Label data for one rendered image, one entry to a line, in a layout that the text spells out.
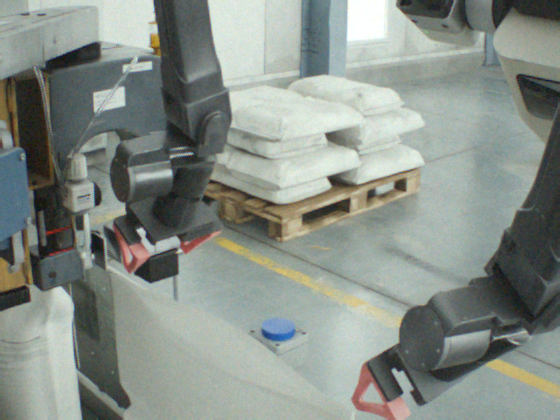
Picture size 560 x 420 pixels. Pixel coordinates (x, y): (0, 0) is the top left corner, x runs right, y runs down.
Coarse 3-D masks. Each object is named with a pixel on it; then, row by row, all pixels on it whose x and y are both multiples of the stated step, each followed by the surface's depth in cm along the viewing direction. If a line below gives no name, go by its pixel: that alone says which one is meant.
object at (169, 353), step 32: (128, 288) 113; (128, 320) 116; (160, 320) 104; (192, 320) 109; (128, 352) 119; (160, 352) 106; (192, 352) 98; (224, 352) 106; (256, 352) 100; (128, 384) 122; (160, 384) 109; (192, 384) 100; (224, 384) 96; (256, 384) 92; (288, 384) 95; (128, 416) 116; (160, 416) 112; (192, 416) 103; (224, 416) 98; (256, 416) 94; (288, 416) 91; (320, 416) 88; (352, 416) 84
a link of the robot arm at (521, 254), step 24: (552, 144) 53; (552, 168) 53; (552, 192) 54; (528, 216) 58; (552, 216) 55; (504, 240) 63; (528, 240) 59; (552, 240) 56; (504, 264) 64; (528, 264) 62; (552, 264) 57; (528, 288) 62; (552, 288) 59
